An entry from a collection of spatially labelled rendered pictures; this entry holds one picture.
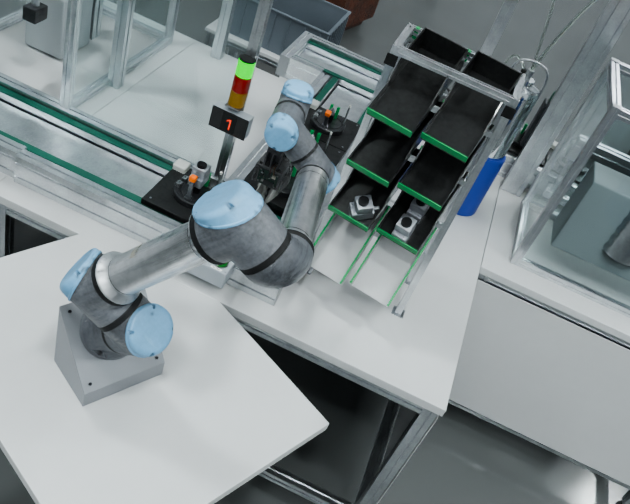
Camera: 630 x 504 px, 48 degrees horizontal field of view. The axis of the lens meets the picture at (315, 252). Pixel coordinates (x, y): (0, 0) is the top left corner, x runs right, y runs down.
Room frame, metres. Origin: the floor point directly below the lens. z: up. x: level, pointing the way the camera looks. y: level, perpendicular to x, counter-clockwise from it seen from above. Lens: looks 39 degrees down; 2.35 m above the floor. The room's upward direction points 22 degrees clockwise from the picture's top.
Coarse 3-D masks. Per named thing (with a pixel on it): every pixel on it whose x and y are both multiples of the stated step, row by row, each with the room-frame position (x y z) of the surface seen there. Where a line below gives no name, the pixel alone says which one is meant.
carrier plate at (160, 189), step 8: (168, 176) 1.77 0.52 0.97; (176, 176) 1.79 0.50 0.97; (160, 184) 1.72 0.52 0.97; (168, 184) 1.73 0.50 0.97; (216, 184) 1.83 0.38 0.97; (152, 192) 1.67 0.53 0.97; (160, 192) 1.68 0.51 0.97; (168, 192) 1.70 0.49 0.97; (144, 200) 1.62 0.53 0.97; (152, 200) 1.63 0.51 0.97; (160, 200) 1.65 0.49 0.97; (168, 200) 1.66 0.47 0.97; (152, 208) 1.62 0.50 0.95; (160, 208) 1.62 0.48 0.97; (168, 208) 1.63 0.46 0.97; (176, 208) 1.64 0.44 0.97; (184, 208) 1.66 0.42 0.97; (176, 216) 1.61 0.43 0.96; (184, 216) 1.62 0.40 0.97
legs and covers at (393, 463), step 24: (0, 216) 1.53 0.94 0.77; (24, 216) 1.52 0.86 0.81; (0, 240) 1.53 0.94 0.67; (24, 240) 1.70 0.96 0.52; (48, 240) 1.85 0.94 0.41; (264, 336) 1.45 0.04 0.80; (312, 360) 1.44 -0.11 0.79; (360, 384) 1.43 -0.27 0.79; (408, 408) 1.41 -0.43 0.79; (384, 432) 1.81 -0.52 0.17; (408, 432) 1.41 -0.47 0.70; (384, 456) 1.70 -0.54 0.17; (408, 456) 1.40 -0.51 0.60; (288, 480) 1.44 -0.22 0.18; (384, 480) 1.41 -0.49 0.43
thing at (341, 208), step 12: (408, 168) 1.76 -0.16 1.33; (348, 180) 1.71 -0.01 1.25; (360, 180) 1.74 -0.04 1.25; (372, 180) 1.75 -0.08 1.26; (396, 180) 1.77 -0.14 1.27; (348, 192) 1.69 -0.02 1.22; (360, 192) 1.70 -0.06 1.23; (372, 192) 1.72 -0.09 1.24; (384, 192) 1.73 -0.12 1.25; (336, 204) 1.65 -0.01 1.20; (348, 204) 1.66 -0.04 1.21; (384, 204) 1.67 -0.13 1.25; (348, 216) 1.61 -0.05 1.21; (360, 228) 1.60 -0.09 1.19
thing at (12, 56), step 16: (0, 32) 2.36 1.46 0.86; (16, 32) 2.40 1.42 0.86; (0, 48) 2.25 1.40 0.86; (16, 48) 2.30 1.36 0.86; (32, 48) 2.34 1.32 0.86; (0, 64) 2.16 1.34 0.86; (16, 64) 2.19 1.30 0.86; (32, 64) 2.24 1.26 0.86; (48, 64) 2.28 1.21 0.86; (32, 80) 2.14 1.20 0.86; (48, 80) 2.18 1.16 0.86; (0, 176) 1.60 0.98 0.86
